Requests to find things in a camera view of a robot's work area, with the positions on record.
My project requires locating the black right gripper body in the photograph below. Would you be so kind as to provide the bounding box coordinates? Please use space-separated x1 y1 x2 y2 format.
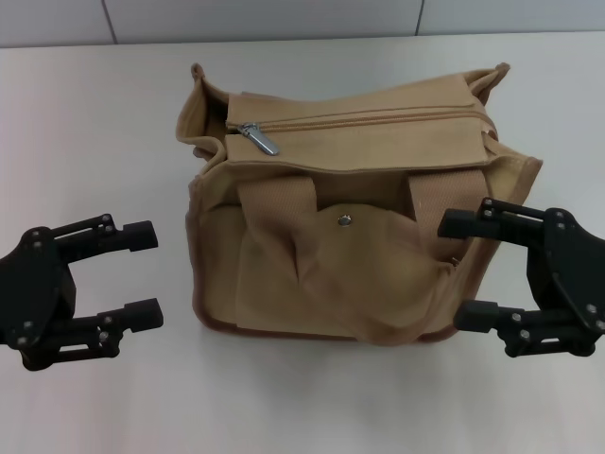
527 206 605 333

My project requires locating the silver metal zipper pull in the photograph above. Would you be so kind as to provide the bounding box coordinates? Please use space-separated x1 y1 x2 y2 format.
239 121 281 156

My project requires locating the khaki canvas food bag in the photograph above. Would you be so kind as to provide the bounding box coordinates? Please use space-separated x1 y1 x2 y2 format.
175 61 544 342

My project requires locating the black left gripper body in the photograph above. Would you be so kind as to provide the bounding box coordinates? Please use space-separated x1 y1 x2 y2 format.
0 225 78 373

